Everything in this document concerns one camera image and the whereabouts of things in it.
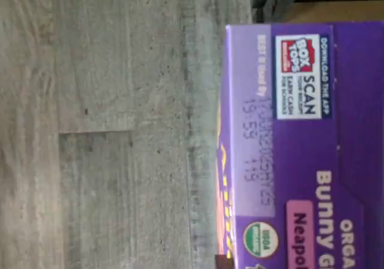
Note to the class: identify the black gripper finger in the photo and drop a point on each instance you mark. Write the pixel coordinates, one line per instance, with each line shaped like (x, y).
(222, 262)

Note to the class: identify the purple Annie's box pink patch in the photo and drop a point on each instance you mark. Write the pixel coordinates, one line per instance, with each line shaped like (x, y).
(300, 146)

